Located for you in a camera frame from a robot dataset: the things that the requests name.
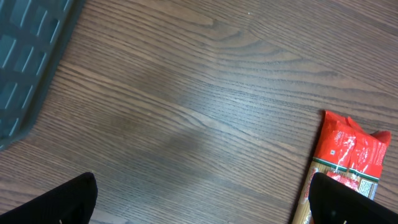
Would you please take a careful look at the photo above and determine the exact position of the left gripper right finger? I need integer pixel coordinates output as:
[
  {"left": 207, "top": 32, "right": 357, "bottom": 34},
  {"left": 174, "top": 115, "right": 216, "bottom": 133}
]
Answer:
[{"left": 308, "top": 172, "right": 397, "bottom": 224}]

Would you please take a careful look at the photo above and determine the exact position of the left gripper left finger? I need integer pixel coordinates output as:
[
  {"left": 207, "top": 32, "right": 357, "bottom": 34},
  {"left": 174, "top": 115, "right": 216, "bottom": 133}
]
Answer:
[{"left": 1, "top": 172, "right": 98, "bottom": 224}]

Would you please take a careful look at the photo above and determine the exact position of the red spaghetti pasta package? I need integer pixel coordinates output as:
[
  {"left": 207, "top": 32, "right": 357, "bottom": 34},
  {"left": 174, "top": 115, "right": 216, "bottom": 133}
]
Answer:
[{"left": 292, "top": 111, "right": 391, "bottom": 224}]

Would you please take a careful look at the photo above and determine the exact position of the grey plastic mesh basket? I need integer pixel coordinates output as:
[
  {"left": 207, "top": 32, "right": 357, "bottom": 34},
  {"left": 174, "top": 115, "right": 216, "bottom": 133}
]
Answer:
[{"left": 1, "top": 0, "right": 85, "bottom": 150}]

